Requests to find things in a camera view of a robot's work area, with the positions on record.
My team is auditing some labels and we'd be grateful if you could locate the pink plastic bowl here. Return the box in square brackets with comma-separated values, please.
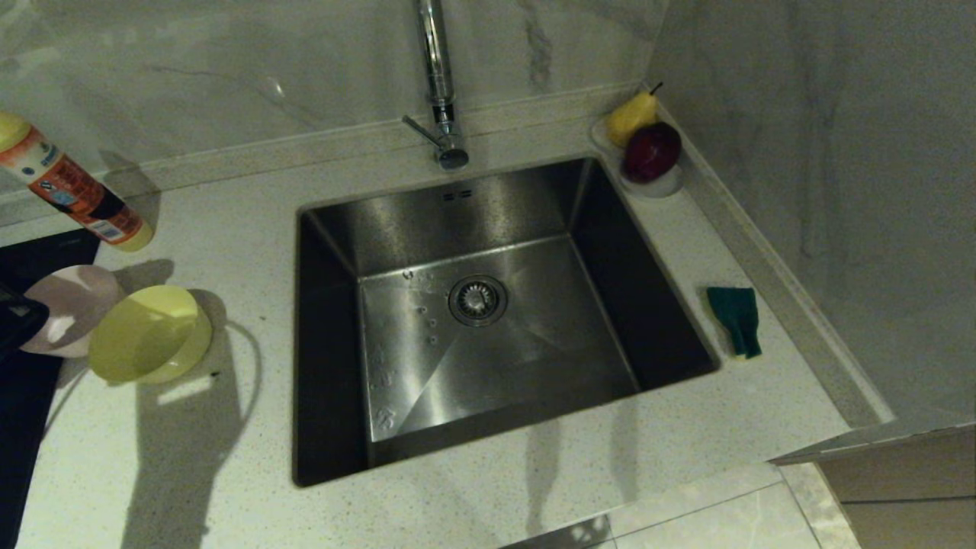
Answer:
[19, 265, 127, 358]

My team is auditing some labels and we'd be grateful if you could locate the yellow plastic bowl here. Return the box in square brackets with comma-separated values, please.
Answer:
[88, 285, 214, 385]

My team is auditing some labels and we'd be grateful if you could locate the orange label detergent bottle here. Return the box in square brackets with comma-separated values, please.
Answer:
[0, 112, 155, 254]

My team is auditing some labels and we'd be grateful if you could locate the chrome kitchen faucet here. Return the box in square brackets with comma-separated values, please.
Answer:
[402, 0, 470, 170]

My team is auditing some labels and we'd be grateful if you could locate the green and yellow sponge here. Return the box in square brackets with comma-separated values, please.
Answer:
[705, 286, 763, 361]

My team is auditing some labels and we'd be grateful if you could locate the metal sink drain strainer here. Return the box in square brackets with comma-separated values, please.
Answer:
[448, 274, 509, 327]

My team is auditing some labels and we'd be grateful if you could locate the stainless steel sink basin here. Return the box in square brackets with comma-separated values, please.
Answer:
[292, 156, 721, 489]

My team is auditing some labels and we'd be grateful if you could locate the black induction cooktop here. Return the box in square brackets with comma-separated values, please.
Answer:
[0, 231, 101, 549]

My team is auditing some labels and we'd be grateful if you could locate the yellow pear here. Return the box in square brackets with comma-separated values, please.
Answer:
[608, 82, 664, 149]

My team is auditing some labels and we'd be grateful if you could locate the dark red apple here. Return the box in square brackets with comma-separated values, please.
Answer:
[623, 122, 683, 185]

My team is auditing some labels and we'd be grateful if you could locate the small white dish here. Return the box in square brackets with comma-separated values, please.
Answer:
[591, 116, 685, 199]

